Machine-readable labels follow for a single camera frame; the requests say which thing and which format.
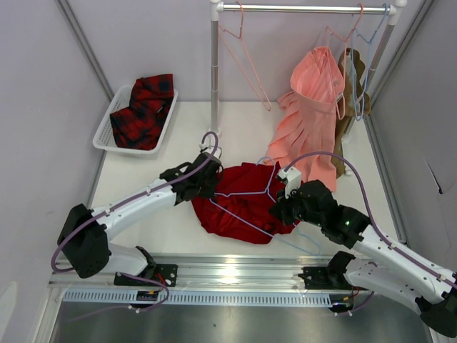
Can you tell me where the red skirt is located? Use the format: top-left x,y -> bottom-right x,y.
191,162 -> 296,244

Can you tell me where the brown garment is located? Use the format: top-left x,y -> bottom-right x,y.
333,48 -> 371,157

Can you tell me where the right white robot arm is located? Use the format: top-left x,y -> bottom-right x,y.
269,181 -> 456,338

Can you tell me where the white plastic basket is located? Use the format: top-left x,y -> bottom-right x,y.
92,85 -> 179,155

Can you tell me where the white slotted cable duct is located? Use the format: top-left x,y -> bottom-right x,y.
63,289 -> 332,308

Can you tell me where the pink pleated skirt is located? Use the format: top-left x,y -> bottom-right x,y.
263,45 -> 344,192

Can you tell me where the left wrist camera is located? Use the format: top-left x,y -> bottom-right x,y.
199,143 -> 223,159

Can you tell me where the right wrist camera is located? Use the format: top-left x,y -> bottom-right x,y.
277,167 -> 301,199

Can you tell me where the empty pink hanger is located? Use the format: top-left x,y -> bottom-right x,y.
216,1 -> 273,111

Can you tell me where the white metal clothes rack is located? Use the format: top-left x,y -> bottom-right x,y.
207,0 -> 408,172

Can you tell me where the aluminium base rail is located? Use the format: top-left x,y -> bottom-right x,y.
47,252 -> 437,294

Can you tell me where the red black plaid garment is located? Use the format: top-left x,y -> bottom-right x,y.
109,74 -> 175,151

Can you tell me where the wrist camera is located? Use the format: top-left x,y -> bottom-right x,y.
277,167 -> 301,199
199,143 -> 223,159

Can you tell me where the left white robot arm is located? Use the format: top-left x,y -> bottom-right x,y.
57,152 -> 222,286

